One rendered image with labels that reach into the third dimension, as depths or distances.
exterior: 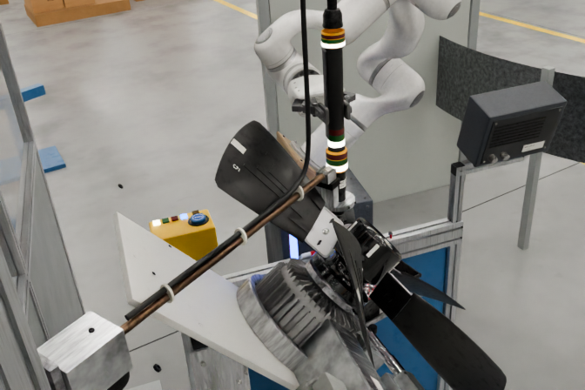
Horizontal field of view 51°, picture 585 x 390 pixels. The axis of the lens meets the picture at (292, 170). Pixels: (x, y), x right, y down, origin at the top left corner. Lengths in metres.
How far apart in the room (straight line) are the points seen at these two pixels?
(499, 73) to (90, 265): 2.30
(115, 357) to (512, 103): 1.34
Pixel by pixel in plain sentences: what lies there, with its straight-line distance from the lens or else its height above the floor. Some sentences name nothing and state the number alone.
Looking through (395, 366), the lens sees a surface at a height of 1.10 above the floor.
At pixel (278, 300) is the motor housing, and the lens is 1.21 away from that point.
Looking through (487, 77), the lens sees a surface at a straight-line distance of 3.20.
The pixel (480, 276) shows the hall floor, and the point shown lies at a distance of 3.18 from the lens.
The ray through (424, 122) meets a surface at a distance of 3.59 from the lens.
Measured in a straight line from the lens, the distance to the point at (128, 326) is 0.92.
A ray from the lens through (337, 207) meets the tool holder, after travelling 1.26.
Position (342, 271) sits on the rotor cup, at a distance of 1.23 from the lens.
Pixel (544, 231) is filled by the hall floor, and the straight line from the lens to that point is 3.57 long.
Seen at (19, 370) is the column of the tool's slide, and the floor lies 1.44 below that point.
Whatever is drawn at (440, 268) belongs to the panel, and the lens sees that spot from 2.08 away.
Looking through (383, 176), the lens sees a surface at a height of 0.17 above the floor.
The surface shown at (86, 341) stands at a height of 1.39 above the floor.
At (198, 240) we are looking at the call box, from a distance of 1.62.
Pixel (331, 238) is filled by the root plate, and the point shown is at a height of 1.24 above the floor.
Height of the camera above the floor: 1.95
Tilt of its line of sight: 29 degrees down
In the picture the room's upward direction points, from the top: 4 degrees counter-clockwise
